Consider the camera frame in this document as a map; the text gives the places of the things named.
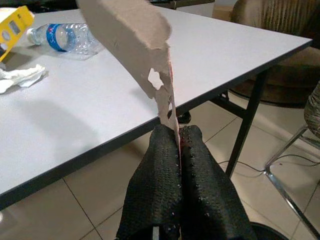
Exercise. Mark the black round rubbish bin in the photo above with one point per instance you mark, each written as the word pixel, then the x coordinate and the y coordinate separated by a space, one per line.
pixel 267 233

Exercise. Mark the brown armchair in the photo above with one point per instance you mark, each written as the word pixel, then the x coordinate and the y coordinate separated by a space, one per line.
pixel 275 15

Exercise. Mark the clear plastic water bottle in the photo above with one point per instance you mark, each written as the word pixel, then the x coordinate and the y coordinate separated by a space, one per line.
pixel 75 40

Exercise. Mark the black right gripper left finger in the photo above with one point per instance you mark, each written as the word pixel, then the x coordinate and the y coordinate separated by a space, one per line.
pixel 155 190

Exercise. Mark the yellow cardboard box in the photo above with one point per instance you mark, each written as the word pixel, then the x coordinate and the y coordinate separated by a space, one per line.
pixel 15 25

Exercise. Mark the black metal table frame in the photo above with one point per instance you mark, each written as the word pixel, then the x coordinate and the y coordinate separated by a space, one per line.
pixel 246 125

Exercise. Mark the crumpled white tissue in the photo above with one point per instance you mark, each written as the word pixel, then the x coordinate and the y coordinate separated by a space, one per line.
pixel 22 76

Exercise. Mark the torn brown cardboard piece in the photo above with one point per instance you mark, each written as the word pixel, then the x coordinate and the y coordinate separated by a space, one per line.
pixel 125 32

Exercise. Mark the brown patterned fabric chair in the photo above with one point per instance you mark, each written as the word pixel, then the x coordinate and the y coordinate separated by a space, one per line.
pixel 313 112

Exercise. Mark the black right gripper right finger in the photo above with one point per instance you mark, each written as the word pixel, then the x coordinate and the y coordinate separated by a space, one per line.
pixel 210 200

